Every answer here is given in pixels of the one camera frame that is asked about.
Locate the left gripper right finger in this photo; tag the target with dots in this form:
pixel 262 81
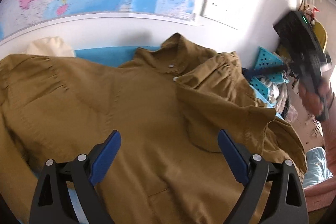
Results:
pixel 285 202

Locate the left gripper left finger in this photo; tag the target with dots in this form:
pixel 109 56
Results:
pixel 73 181

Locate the brown large shirt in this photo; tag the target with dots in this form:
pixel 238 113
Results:
pixel 168 105

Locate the person's right forearm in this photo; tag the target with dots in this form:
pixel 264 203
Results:
pixel 329 130

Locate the person's right hand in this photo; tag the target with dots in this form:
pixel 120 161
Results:
pixel 317 104

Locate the blue patterned bed sheet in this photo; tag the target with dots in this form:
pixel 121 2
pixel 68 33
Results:
pixel 113 57

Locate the yellow round table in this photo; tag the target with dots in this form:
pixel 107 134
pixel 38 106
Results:
pixel 321 34

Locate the turquoise perforated storage rack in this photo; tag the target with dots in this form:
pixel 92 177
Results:
pixel 267 75

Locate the cream pillow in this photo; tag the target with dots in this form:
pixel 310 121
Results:
pixel 50 46

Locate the white wall socket panel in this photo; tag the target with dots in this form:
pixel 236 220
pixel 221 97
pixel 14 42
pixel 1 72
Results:
pixel 219 11

